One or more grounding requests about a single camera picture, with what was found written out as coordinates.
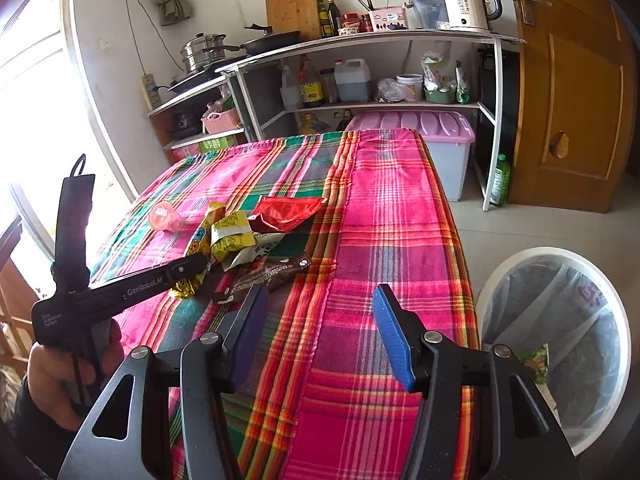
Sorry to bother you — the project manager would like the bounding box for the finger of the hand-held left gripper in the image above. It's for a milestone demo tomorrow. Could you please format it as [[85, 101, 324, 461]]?
[[172, 253, 210, 288]]

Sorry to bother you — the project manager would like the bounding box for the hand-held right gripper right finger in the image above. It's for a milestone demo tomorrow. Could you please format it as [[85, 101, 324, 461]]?
[[372, 283, 581, 480]]

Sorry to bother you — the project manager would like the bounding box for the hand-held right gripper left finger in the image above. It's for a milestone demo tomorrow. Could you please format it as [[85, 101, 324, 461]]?
[[62, 285, 270, 480]]

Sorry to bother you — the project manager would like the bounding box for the gold foil wrapper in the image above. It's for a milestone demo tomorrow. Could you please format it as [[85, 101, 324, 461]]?
[[169, 270, 208, 300]]

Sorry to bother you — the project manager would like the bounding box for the brown chocolate bar wrapper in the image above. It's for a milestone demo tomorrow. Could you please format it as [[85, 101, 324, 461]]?
[[212, 254, 313, 306]]

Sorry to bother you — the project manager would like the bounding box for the white bin with clear liner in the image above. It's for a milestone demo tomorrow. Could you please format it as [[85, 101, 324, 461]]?
[[474, 246, 632, 456]]

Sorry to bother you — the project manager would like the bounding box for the person's left hand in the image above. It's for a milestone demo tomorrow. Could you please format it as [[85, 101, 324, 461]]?
[[26, 317, 123, 417]]

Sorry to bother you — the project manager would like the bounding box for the yellow blue snack packet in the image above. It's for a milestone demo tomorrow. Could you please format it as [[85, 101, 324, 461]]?
[[186, 201, 228, 261]]

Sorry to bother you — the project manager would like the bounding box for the orange jelly cup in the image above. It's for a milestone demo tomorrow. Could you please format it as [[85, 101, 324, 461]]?
[[148, 200, 187, 233]]

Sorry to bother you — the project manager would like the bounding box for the pink plaid blanket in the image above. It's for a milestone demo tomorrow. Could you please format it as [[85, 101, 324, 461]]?
[[87, 128, 481, 480]]

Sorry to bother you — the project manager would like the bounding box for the red foil packet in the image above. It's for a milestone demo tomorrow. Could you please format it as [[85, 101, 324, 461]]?
[[248, 196, 323, 234]]

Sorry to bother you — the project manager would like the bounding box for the green cardboard box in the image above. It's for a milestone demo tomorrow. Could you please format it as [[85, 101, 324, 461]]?
[[199, 132, 246, 153]]

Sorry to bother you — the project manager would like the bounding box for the small black cooker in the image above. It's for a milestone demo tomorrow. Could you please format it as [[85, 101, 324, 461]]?
[[171, 110, 201, 138]]

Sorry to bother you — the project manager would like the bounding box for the green printed wrapper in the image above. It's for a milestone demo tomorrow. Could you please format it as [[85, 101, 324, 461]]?
[[520, 344, 551, 386]]

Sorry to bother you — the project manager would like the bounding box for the pink woven basket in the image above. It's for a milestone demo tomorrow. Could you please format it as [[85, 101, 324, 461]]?
[[201, 107, 243, 134]]

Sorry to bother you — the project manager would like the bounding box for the low side table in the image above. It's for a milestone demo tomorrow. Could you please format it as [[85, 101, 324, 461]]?
[[147, 87, 251, 166]]

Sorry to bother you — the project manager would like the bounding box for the storage box with pink lid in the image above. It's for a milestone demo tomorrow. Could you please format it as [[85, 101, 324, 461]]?
[[345, 110, 476, 202]]

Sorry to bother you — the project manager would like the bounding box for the black induction cooker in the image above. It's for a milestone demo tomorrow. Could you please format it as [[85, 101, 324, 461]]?
[[167, 62, 241, 93]]

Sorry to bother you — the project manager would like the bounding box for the green plastic bottle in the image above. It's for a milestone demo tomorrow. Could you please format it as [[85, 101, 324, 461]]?
[[489, 154, 512, 207]]

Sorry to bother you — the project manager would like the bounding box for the white plastic bottle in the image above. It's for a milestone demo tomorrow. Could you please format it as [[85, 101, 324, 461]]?
[[280, 65, 302, 111]]

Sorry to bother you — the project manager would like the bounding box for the cooking oil bottle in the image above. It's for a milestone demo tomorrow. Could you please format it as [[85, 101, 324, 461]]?
[[299, 55, 325, 108]]

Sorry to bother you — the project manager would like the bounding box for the steel steamer pot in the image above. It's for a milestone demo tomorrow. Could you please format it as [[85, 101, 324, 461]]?
[[181, 34, 227, 75]]

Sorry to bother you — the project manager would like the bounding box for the dark glass jar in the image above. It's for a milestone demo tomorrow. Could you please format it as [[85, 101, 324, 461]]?
[[320, 68, 338, 105]]

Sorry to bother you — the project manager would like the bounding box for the window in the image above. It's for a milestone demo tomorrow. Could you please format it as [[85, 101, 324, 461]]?
[[0, 0, 136, 261]]

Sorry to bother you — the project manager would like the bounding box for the black frying pan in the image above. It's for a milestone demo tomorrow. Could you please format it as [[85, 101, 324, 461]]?
[[216, 24, 302, 56]]

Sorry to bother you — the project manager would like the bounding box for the translucent jerry can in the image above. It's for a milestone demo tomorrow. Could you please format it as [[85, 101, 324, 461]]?
[[334, 58, 372, 103]]

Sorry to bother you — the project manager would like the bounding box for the crumpled clear plastic bag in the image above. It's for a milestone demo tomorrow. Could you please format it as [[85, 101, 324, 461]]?
[[375, 77, 405, 103]]

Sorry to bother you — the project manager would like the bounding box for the white plastic tub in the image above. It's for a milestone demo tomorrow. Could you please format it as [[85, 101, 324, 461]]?
[[396, 74, 425, 102]]

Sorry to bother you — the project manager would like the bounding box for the green white packet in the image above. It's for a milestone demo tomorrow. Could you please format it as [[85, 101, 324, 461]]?
[[455, 61, 472, 105]]

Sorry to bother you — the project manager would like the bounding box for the bundle of food bags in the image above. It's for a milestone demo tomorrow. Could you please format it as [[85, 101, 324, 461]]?
[[421, 42, 458, 103]]

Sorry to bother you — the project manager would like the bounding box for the wooden cutting board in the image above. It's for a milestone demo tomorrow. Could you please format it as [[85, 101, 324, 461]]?
[[265, 0, 321, 41]]

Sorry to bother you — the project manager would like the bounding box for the white metal shelf rack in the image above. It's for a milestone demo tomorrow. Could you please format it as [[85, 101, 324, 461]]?
[[220, 30, 528, 212]]

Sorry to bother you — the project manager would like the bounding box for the wooden door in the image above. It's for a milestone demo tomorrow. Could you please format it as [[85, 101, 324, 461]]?
[[502, 0, 640, 213]]

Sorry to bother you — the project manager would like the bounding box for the pink utensil holder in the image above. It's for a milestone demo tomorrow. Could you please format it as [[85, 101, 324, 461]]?
[[367, 6, 407, 32]]

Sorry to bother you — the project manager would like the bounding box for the water filter pitcher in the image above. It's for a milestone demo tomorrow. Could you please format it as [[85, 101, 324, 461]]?
[[404, 0, 450, 30]]

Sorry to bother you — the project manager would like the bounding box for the white electric kettle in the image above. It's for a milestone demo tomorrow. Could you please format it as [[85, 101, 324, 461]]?
[[438, 0, 502, 33]]

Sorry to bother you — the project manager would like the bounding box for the black wall wire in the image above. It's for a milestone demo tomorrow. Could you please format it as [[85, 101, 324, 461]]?
[[122, 0, 176, 86]]

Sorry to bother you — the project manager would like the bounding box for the metal door handle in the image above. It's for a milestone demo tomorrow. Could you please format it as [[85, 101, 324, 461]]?
[[511, 0, 553, 27]]

